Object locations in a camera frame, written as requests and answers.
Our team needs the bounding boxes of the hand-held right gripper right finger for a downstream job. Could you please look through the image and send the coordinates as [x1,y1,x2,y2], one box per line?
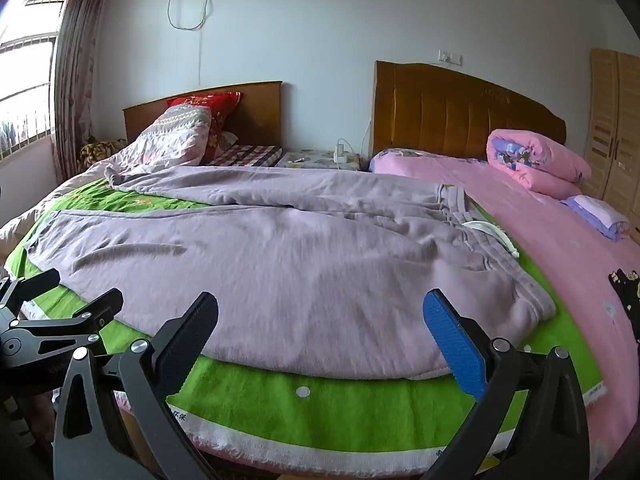
[422,288,591,480]

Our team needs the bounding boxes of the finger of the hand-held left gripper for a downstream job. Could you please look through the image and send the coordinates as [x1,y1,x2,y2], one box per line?
[0,287,124,361]
[0,268,61,318]

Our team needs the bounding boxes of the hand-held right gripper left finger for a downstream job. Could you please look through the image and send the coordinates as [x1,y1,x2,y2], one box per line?
[52,291,221,480]

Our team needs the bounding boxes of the lilac pants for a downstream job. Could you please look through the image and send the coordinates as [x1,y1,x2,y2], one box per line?
[22,165,558,381]

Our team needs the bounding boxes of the pale pink duvet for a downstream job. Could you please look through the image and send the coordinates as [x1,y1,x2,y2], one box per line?
[0,142,151,246]

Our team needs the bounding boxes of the pink bedsheet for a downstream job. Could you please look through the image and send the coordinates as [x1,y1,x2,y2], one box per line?
[370,147,640,480]

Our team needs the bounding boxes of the green printed blanket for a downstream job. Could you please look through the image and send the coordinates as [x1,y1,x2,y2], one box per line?
[5,180,608,476]

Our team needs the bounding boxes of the brown floral blanket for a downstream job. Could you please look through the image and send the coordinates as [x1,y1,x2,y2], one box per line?
[77,137,128,173]

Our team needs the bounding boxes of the black printed cloth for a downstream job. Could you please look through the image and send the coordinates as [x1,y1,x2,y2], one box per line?
[607,269,640,346]

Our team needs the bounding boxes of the pink patterned pillow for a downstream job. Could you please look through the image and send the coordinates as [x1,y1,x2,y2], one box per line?
[136,106,213,166]

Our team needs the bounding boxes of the plaid bedsheet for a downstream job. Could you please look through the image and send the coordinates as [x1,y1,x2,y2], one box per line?
[207,144,283,168]

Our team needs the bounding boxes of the folded pink quilt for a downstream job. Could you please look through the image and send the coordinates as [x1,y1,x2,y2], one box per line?
[486,129,592,200]

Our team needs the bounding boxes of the cloth-covered nightstand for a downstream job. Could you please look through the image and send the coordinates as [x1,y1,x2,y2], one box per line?
[276,149,363,171]

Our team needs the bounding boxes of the window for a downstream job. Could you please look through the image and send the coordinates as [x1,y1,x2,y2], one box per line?
[0,0,68,161]

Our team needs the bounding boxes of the brown patterned curtain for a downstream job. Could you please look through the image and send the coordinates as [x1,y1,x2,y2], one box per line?
[52,0,116,181]

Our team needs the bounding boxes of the ribbed wooden headboard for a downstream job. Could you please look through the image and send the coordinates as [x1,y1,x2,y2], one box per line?
[372,60,567,161]

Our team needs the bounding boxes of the red floral pillow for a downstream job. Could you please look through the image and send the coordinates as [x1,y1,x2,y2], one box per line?
[166,91,242,162]

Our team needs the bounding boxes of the plain wooden headboard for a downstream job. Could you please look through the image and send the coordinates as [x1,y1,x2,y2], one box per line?
[122,80,283,153]

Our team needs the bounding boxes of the light wooden wardrobe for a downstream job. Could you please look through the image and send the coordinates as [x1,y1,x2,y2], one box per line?
[582,48,640,216]

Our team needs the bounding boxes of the air conditioner cable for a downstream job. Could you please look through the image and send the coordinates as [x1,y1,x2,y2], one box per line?
[166,0,217,86]

